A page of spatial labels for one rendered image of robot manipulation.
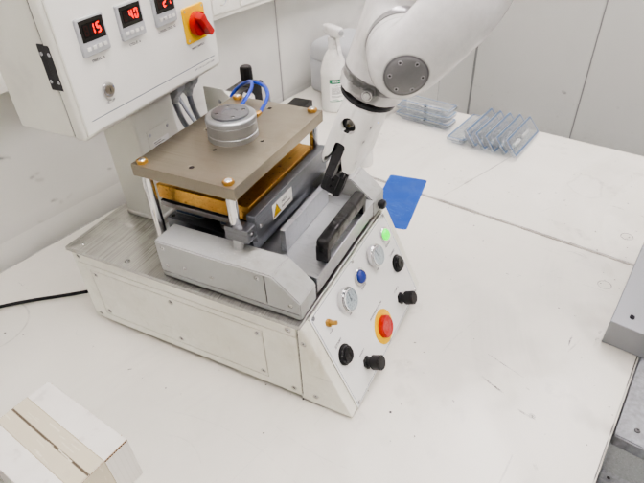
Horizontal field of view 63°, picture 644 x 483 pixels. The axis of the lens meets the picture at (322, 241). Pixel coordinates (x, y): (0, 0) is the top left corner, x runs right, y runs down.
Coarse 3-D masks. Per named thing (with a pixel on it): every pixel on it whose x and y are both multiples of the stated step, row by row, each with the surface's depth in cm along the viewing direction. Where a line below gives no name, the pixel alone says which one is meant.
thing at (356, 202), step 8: (360, 192) 86; (352, 200) 84; (360, 200) 85; (344, 208) 83; (352, 208) 83; (360, 208) 86; (336, 216) 81; (344, 216) 81; (352, 216) 83; (336, 224) 79; (344, 224) 81; (328, 232) 78; (336, 232) 79; (320, 240) 77; (328, 240) 77; (336, 240) 79; (320, 248) 77; (328, 248) 77; (320, 256) 78; (328, 256) 78
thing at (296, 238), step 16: (320, 192) 87; (304, 208) 83; (320, 208) 89; (336, 208) 90; (368, 208) 90; (288, 224) 80; (304, 224) 84; (320, 224) 86; (352, 224) 86; (272, 240) 83; (288, 240) 80; (304, 240) 83; (352, 240) 86; (288, 256) 80; (304, 256) 80; (336, 256) 81; (320, 272) 77; (320, 288) 78
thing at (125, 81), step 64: (0, 0) 64; (64, 0) 65; (128, 0) 73; (192, 0) 85; (0, 64) 72; (64, 64) 67; (128, 64) 76; (192, 64) 88; (64, 128) 73; (128, 128) 85; (128, 192) 95
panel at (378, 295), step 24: (384, 216) 97; (384, 240) 95; (360, 264) 89; (384, 264) 95; (336, 288) 82; (360, 288) 88; (384, 288) 94; (408, 288) 101; (312, 312) 77; (336, 312) 81; (360, 312) 87; (384, 312) 93; (336, 336) 81; (360, 336) 86; (336, 360) 80; (360, 360) 85; (360, 384) 84
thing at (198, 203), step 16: (304, 144) 90; (288, 160) 86; (272, 176) 82; (160, 192) 82; (176, 192) 80; (192, 192) 79; (256, 192) 78; (176, 208) 82; (192, 208) 81; (208, 208) 79; (224, 208) 77; (240, 208) 76
